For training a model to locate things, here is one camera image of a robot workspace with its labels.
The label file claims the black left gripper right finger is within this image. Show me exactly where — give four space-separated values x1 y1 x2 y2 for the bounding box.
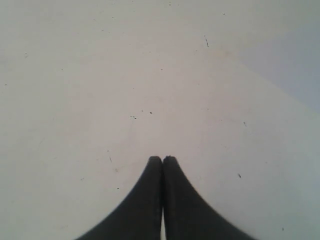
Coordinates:
163 156 253 240

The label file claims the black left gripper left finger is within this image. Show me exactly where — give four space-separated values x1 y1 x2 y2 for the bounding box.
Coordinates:
79 156 163 240

